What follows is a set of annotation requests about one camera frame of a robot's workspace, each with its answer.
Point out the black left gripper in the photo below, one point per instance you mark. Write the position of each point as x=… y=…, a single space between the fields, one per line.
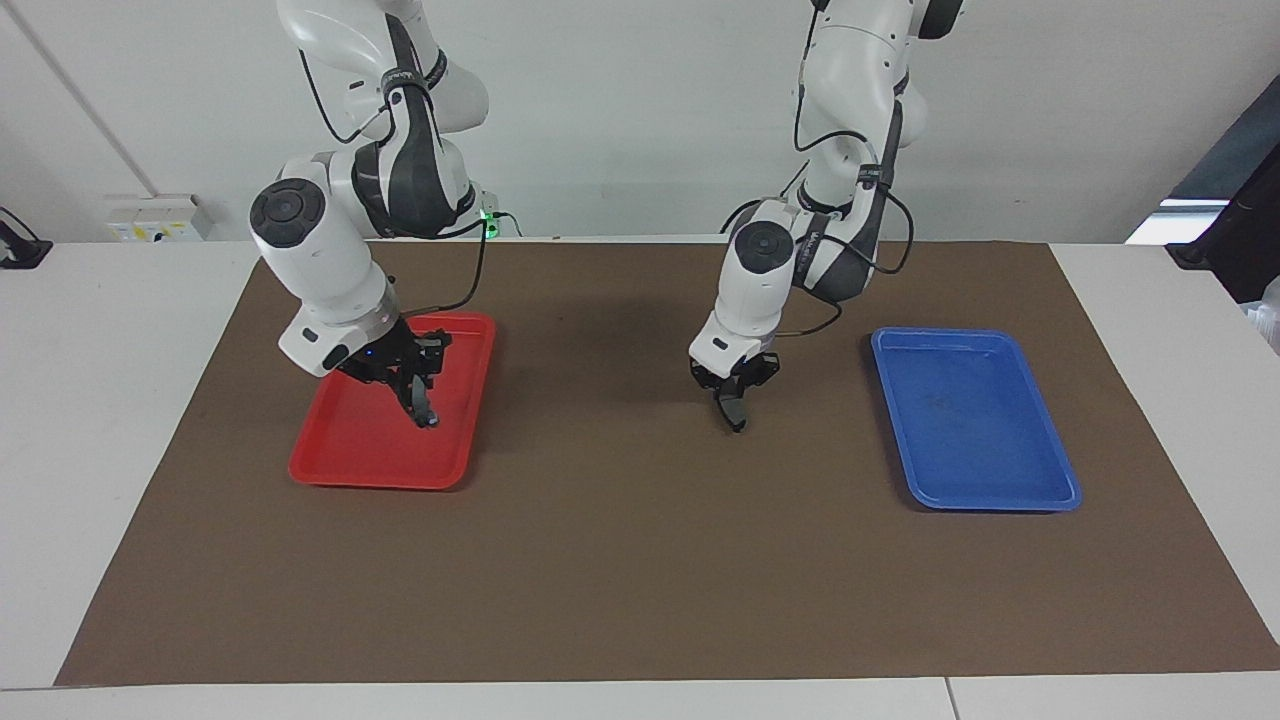
x=735 y=368

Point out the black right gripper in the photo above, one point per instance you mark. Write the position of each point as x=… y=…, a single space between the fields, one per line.
x=385 y=355

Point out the plain grey brake pad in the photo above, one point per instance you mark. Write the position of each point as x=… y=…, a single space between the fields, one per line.
x=735 y=412

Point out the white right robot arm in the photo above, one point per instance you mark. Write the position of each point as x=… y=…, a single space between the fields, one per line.
x=330 y=260

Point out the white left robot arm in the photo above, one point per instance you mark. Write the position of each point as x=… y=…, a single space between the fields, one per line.
x=850 y=80

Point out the red plastic tray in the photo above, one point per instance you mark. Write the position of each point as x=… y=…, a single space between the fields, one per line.
x=360 y=440

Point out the white box with green light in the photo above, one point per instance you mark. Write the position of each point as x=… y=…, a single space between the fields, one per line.
x=492 y=212

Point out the brown table mat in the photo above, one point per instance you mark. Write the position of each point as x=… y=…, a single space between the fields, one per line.
x=640 y=560

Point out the blue plastic tray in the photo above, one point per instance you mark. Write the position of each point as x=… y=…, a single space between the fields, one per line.
x=975 y=430

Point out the small black desk object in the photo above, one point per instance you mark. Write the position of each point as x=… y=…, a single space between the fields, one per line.
x=20 y=248

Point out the grey monitor panel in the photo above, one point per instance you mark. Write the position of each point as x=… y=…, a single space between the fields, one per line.
x=1200 y=185

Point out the large black stand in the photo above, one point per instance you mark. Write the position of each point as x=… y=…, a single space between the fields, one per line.
x=1235 y=240

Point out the white wall socket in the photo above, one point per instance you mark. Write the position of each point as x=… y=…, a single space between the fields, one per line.
x=160 y=218

